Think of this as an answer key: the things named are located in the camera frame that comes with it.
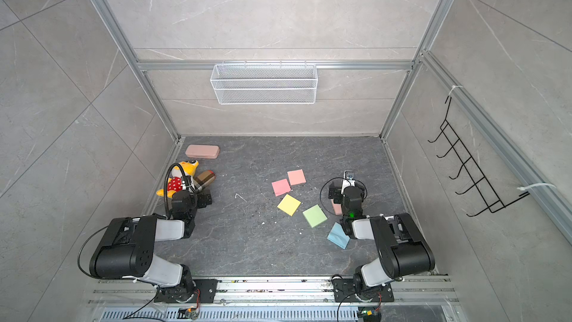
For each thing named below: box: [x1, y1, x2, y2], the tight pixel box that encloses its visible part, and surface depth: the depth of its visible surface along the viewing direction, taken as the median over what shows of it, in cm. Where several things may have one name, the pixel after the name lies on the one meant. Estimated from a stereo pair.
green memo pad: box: [302, 204, 329, 229], surface depth 93 cm
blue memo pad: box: [326, 222, 351, 250], surface depth 86 cm
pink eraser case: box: [185, 144, 221, 159], surface depth 114 cm
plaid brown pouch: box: [192, 169, 216, 188], surface depth 102 cm
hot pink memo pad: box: [271, 178, 292, 197], surface depth 103 cm
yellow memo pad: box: [277, 193, 302, 217], surface depth 97 cm
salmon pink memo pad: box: [286, 168, 307, 186], surface depth 106 cm
